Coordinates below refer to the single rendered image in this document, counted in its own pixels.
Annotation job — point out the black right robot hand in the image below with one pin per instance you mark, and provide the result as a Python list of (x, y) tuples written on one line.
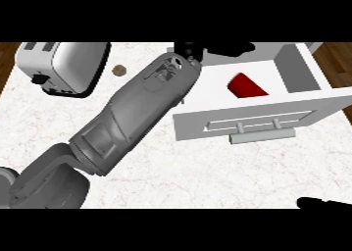
[(322, 204)]

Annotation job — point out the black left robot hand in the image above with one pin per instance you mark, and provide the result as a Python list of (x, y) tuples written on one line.
[(222, 48)]

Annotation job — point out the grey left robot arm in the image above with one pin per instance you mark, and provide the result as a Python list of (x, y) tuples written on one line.
[(135, 104)]

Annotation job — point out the red can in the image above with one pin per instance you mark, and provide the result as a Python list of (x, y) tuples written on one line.
[(246, 86)]

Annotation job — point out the white open drawer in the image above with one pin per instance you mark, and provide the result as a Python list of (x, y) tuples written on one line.
[(299, 70)]

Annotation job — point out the small brown round thing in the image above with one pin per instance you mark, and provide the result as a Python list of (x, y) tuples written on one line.
[(118, 70)]

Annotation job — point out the silver toaster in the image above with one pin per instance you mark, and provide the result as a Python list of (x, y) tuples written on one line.
[(70, 67)]

